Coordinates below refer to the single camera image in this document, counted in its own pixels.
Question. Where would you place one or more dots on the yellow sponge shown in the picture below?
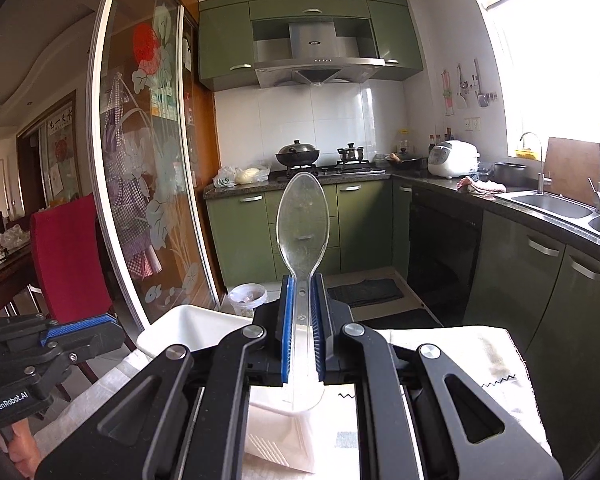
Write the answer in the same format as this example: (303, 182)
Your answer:
(527, 153)

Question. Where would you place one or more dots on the small steel lidded pot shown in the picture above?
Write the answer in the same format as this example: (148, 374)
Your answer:
(351, 152)

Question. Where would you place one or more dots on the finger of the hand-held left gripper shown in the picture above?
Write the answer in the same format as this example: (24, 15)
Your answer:
(80, 329)

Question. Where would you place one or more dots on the pink dish cloth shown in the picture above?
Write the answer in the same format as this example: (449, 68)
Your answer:
(480, 186)

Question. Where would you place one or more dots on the pale patterned tablecloth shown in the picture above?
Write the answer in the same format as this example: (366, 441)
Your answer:
(480, 360)

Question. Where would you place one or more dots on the flower-etched glass sliding door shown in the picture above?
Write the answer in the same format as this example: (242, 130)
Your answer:
(140, 160)

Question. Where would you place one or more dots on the person's left hand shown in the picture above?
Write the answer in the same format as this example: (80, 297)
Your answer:
(22, 447)

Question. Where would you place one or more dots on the black built-in dishwasher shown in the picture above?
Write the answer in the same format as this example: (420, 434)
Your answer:
(445, 250)

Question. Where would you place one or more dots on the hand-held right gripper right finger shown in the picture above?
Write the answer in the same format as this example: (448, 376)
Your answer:
(320, 332)

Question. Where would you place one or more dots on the green upper kitchen cabinets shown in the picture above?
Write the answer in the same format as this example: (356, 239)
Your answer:
(225, 45)

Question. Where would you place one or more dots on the hanging kitchen tools rack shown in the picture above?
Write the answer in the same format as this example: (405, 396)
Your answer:
(477, 87)

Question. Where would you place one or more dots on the hanging chopstick packet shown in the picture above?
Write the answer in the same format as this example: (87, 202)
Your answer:
(447, 92)

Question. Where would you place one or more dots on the framed calligraphy wall poster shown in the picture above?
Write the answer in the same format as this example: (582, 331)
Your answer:
(62, 150)

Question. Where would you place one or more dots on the clear plastic bag with food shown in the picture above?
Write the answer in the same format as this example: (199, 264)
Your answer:
(242, 175)

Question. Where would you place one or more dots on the wooden cutting board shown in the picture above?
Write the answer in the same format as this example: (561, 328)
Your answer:
(575, 165)

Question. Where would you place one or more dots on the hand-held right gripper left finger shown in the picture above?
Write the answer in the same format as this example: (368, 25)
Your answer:
(285, 332)

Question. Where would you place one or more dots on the bright kitchen window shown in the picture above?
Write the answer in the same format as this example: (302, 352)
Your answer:
(545, 50)

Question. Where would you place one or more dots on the black cooking pot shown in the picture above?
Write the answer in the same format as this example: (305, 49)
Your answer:
(509, 172)

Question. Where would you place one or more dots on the green cabinets under sink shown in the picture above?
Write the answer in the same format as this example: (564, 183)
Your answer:
(530, 285)

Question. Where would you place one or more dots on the white plastic bin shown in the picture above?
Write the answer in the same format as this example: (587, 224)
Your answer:
(247, 297)

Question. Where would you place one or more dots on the black gas stove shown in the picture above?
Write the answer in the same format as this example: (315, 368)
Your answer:
(330, 171)

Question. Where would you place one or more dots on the dark sauce bottles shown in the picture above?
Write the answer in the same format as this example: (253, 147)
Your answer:
(440, 140)

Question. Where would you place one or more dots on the red upholstered wooden chair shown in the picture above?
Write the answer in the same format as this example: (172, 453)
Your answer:
(70, 255)

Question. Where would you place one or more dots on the black lidded wok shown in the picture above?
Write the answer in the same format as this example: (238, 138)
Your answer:
(297, 152)

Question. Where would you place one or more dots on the green cabinets with drawers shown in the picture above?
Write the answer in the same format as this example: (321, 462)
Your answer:
(240, 230)

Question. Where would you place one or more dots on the white rice cooker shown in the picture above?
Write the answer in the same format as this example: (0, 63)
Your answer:
(452, 160)

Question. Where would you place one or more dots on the white plastic utensil holder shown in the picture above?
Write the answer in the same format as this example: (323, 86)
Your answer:
(190, 327)

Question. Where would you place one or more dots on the stainless steel double sink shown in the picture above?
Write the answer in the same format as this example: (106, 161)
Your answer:
(555, 206)

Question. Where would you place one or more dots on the dark wooden dining table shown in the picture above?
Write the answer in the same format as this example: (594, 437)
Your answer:
(0, 280)

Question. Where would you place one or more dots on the clear oil bottle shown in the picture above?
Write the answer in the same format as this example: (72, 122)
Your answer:
(404, 140)

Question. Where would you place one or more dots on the black frying pan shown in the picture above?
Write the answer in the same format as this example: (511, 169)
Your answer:
(405, 161)

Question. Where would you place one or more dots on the steel range hood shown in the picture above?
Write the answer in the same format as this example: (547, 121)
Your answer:
(315, 60)

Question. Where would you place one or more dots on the white wall outlet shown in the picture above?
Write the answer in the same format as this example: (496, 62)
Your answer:
(472, 123)

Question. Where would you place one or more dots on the dark floor mat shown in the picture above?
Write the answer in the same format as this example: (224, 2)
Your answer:
(365, 291)

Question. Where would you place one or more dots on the small chrome faucet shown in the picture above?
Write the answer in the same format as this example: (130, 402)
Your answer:
(541, 175)

